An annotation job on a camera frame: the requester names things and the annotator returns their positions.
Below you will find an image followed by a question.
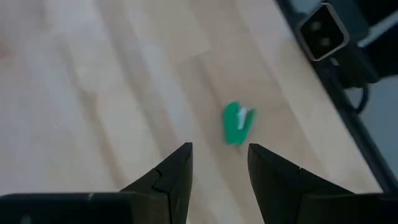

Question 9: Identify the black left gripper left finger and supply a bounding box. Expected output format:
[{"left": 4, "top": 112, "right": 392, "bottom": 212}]
[{"left": 0, "top": 142, "right": 194, "bottom": 224}]

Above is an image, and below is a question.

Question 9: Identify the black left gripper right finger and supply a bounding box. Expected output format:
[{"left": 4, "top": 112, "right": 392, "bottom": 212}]
[{"left": 248, "top": 143, "right": 398, "bottom": 224}]

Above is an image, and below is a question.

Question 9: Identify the green staple remover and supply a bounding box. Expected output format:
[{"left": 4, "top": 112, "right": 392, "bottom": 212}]
[{"left": 222, "top": 101, "right": 257, "bottom": 147}]

